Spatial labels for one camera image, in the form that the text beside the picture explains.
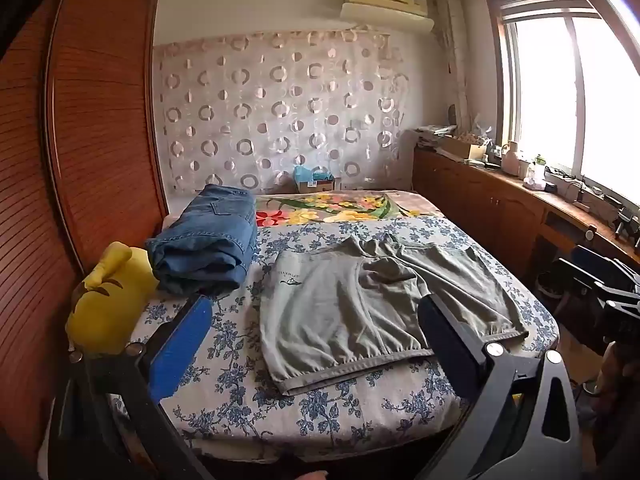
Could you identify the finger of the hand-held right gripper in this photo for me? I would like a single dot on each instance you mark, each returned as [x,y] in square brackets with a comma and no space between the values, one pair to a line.
[620,302]
[580,270]

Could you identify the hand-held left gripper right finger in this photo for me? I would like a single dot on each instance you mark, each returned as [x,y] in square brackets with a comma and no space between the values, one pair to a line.
[447,342]

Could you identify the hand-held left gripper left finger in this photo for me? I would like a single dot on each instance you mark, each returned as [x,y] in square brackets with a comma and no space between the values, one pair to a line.
[180,347]

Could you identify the grey-green pants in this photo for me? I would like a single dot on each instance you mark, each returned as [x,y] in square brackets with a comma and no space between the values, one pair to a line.
[345,310]

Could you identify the person's right hand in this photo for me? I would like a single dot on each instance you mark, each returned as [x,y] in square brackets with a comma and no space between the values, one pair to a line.
[620,380]

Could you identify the person's left hand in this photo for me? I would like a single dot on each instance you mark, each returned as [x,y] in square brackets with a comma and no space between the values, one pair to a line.
[311,476]

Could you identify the round trash bin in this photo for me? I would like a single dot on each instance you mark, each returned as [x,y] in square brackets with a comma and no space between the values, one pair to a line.
[555,290]

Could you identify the yellow plush toy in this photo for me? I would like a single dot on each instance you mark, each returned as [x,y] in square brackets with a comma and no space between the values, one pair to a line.
[110,305]

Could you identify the folded blue jeans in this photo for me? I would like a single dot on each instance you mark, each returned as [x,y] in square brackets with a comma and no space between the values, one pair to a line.
[207,240]

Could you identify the long wooden cabinet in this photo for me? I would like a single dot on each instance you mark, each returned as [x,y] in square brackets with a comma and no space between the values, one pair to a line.
[480,200]

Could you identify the blue floral bed sheet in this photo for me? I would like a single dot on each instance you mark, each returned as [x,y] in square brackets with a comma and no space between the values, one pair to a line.
[280,425]

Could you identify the pink jug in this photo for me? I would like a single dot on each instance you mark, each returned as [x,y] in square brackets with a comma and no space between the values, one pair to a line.
[510,160]

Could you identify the open cardboard box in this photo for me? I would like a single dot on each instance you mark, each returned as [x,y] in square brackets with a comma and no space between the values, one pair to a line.
[462,149]

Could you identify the window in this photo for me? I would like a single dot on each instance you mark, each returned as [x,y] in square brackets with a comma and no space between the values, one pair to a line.
[565,100]

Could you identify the colourful flowered blanket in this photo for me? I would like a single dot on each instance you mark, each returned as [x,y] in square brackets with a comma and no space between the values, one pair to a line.
[320,210]

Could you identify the stack of papers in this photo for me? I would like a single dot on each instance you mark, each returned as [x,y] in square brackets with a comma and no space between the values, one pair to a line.
[432,136]

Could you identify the cardboard box by bed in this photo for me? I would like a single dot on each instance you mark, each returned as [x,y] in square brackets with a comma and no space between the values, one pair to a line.
[320,186]

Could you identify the blue plastic bag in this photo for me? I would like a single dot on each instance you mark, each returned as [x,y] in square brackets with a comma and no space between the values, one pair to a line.
[307,174]

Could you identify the wooden slatted wardrobe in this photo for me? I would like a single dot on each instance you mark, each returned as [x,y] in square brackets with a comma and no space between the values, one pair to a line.
[75,135]

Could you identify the patterned window curtain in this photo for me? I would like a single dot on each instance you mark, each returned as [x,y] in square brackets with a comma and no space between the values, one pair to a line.
[452,60]

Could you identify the circle-patterned hanging curtain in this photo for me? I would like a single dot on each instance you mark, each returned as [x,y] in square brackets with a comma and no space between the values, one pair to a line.
[280,110]

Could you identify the wall air conditioner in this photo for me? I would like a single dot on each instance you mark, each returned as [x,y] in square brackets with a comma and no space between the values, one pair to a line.
[385,5]

